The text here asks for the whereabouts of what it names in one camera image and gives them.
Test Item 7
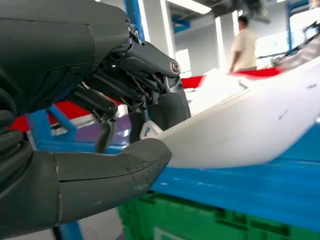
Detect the person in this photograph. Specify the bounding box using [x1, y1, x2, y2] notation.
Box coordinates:
[229, 14, 258, 73]

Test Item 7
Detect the ceiling light panel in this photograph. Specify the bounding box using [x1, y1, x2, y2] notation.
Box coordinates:
[166, 0, 212, 15]

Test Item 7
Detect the red plastic part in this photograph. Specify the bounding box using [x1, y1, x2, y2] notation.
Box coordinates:
[8, 99, 123, 133]
[181, 67, 285, 90]

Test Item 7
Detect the green plastic crate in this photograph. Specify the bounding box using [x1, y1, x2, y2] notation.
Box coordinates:
[117, 192, 320, 240]

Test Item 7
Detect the purple plastic part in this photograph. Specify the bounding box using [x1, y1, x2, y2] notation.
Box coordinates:
[75, 114, 132, 147]

